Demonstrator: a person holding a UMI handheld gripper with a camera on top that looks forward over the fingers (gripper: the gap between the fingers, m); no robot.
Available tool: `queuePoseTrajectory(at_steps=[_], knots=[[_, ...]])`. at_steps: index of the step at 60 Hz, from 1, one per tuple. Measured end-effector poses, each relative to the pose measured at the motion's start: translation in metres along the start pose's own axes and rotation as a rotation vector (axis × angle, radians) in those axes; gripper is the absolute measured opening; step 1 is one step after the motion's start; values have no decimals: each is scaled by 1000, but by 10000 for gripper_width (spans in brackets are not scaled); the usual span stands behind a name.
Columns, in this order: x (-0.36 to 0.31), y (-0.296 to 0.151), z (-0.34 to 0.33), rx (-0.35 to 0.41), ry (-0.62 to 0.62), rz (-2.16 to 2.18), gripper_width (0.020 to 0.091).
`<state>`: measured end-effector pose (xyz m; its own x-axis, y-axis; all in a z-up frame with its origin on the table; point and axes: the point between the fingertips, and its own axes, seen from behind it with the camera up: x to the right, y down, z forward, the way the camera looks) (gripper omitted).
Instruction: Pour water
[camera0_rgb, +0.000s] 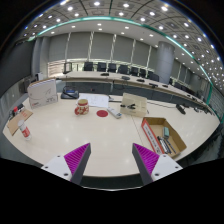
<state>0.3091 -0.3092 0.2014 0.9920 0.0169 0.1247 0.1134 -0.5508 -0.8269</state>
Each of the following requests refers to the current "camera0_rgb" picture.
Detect red and white patterned mug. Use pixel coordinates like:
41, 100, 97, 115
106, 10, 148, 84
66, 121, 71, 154
74, 98, 90, 117

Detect row of black office chairs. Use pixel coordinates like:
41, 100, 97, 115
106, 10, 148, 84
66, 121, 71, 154
83, 61, 161, 83

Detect open brown cardboard box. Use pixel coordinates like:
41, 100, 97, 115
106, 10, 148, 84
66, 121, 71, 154
140, 116, 188, 156

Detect recessed ceiling lights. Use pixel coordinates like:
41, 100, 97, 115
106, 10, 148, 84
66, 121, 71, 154
19, 0, 224, 88

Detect long curved conference desk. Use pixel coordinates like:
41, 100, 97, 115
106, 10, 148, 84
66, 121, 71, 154
54, 70, 214, 111

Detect white drink bottle red label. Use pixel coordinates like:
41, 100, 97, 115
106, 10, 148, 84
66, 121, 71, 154
17, 119, 33, 141

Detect flat brown cardboard piece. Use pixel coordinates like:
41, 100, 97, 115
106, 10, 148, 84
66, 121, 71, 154
6, 108, 34, 137

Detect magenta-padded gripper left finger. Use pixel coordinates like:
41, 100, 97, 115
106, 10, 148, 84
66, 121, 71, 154
40, 142, 92, 186

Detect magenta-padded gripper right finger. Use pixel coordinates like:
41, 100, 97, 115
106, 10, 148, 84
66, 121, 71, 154
131, 142, 184, 186

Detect white remote control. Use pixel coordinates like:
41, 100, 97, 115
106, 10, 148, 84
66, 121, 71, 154
106, 106, 123, 120

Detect black desk device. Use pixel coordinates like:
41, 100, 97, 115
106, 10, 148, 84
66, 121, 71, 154
60, 85, 80, 100

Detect flat round red coaster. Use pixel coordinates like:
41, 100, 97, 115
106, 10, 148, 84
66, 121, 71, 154
96, 109, 109, 118

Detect beige box with black clip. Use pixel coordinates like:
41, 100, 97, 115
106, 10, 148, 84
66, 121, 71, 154
119, 92, 148, 118

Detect black tabletop microphone unit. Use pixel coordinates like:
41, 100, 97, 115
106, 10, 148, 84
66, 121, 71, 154
175, 103, 187, 116

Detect white cardboard box red print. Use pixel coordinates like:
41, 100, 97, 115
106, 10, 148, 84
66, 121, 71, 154
27, 78, 59, 110

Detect white paper sheet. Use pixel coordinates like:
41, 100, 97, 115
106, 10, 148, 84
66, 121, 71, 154
78, 92, 110, 109

